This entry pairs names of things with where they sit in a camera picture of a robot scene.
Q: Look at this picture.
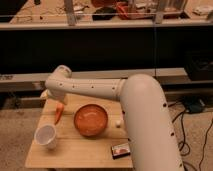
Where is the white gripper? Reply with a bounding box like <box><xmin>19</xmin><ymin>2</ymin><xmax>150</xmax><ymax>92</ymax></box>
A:
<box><xmin>40</xmin><ymin>89</ymin><xmax>67</xmax><ymax>105</ymax></box>

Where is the orange pepper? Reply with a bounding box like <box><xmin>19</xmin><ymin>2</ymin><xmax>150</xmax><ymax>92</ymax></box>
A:
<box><xmin>54</xmin><ymin>103</ymin><xmax>64</xmax><ymax>125</ymax></box>

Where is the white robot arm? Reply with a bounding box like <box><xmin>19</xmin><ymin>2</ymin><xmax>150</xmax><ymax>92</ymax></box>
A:
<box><xmin>41</xmin><ymin>65</ymin><xmax>184</xmax><ymax>171</ymax></box>

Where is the white ceramic cup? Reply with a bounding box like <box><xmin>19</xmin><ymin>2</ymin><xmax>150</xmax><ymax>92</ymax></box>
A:
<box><xmin>34</xmin><ymin>124</ymin><xmax>57</xmax><ymax>149</ymax></box>

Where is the orange bowl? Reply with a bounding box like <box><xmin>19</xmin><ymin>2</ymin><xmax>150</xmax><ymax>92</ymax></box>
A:
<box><xmin>74</xmin><ymin>104</ymin><xmax>108</xmax><ymax>137</ymax></box>

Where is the wooden table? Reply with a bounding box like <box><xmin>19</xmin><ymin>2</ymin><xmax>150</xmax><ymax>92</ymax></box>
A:
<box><xmin>25</xmin><ymin>94</ymin><xmax>132</xmax><ymax>169</ymax></box>

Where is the black red small box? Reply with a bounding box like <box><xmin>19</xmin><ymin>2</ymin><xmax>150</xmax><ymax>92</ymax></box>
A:
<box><xmin>111</xmin><ymin>143</ymin><xmax>131</xmax><ymax>159</ymax></box>

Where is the black power adapter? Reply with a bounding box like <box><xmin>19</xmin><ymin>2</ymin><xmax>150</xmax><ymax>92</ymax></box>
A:
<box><xmin>183</xmin><ymin>99</ymin><xmax>205</xmax><ymax>114</ymax></box>

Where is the black bin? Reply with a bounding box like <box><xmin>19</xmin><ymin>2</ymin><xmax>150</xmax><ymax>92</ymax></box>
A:
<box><xmin>184</xmin><ymin>50</ymin><xmax>213</xmax><ymax>81</ymax></box>

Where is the metal shelf frame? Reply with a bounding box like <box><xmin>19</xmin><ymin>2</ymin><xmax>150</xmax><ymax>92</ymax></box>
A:
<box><xmin>0</xmin><ymin>0</ymin><xmax>213</xmax><ymax>92</ymax></box>

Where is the black cable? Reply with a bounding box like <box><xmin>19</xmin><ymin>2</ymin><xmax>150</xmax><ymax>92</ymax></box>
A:
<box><xmin>169</xmin><ymin>107</ymin><xmax>213</xmax><ymax>171</ymax></box>

